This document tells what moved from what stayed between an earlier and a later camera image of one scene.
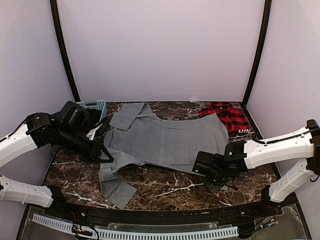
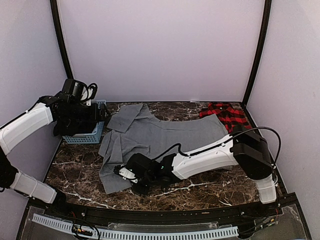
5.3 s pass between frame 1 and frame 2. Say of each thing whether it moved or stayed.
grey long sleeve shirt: moved
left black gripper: moved
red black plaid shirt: stayed
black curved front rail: stayed
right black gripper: moved
